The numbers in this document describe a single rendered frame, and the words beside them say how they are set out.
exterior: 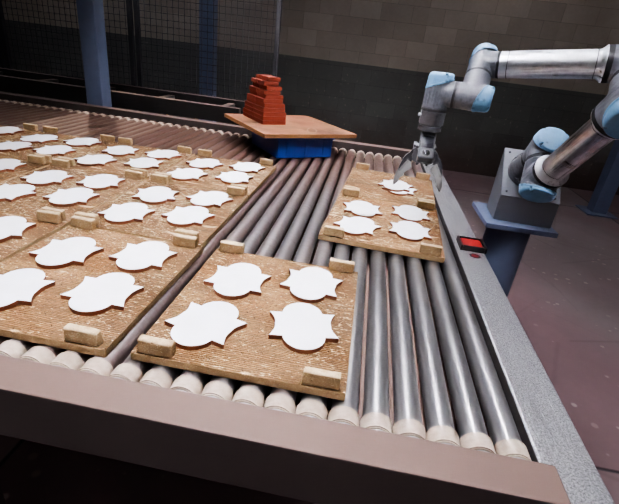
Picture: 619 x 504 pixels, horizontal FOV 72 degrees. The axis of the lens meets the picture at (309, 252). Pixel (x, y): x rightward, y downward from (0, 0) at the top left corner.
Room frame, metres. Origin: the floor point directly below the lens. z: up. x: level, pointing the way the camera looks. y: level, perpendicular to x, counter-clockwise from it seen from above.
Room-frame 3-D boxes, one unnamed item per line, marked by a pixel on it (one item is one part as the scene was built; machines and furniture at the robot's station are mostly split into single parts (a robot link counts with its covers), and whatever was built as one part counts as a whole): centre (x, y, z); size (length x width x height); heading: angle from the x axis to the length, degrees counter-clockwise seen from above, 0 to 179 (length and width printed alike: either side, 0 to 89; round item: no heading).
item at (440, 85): (1.38, -0.33, 1.32); 0.09 x 0.08 x 0.11; 71
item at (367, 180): (1.69, -0.29, 0.93); 0.41 x 0.35 x 0.02; 171
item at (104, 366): (1.44, 0.22, 0.90); 1.95 x 0.05 x 0.05; 174
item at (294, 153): (2.17, 0.16, 0.97); 0.31 x 0.31 x 0.10; 33
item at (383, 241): (1.28, -0.23, 0.93); 0.41 x 0.35 x 0.02; 171
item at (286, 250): (1.42, 0.03, 0.90); 1.95 x 0.05 x 0.05; 174
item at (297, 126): (2.23, 0.18, 1.03); 0.50 x 0.50 x 0.02; 33
